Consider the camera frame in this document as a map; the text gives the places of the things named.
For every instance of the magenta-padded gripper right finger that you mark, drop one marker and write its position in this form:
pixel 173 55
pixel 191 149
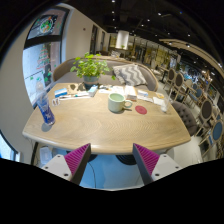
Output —
pixel 146 159

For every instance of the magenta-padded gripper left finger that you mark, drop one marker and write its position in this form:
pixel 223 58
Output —
pixel 77 159

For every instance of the clear bottle with blue label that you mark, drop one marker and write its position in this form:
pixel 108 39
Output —
pixel 45 108

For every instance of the flat round red coaster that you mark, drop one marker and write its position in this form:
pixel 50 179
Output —
pixel 141 110

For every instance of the dark grey tufted chair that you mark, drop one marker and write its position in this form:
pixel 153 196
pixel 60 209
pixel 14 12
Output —
pixel 186 116

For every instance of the white paper napkin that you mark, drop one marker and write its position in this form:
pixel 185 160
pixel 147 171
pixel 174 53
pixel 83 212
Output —
pixel 157 101

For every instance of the pale green mug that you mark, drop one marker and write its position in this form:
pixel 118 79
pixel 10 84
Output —
pixel 116 102

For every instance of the yellow square card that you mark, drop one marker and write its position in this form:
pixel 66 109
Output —
pixel 160 95

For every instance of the white rectangular box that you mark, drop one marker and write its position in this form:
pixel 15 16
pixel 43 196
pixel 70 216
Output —
pixel 130 92

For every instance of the small blue white packet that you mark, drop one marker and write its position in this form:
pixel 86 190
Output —
pixel 61 92

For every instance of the light blue tissue box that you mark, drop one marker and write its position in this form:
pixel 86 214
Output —
pixel 92 90

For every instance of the brown cardboard holder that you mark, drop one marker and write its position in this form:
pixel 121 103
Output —
pixel 73 89

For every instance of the group of oval-back dining chairs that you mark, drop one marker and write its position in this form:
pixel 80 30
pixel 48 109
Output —
pixel 206 110

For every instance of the grey curved sofa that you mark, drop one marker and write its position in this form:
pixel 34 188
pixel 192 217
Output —
pixel 66 75

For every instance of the grey white chevron cushion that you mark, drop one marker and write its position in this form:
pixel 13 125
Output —
pixel 130 75

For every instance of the green potted plant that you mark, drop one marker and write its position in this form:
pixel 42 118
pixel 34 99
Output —
pixel 89 68

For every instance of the window with tree sticker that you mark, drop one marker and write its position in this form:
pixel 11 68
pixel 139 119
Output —
pixel 38 71

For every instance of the framed food picture window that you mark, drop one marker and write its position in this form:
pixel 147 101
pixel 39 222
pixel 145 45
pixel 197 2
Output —
pixel 46 25

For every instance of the group of ceiling spot lights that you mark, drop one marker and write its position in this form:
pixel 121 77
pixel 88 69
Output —
pixel 159 14

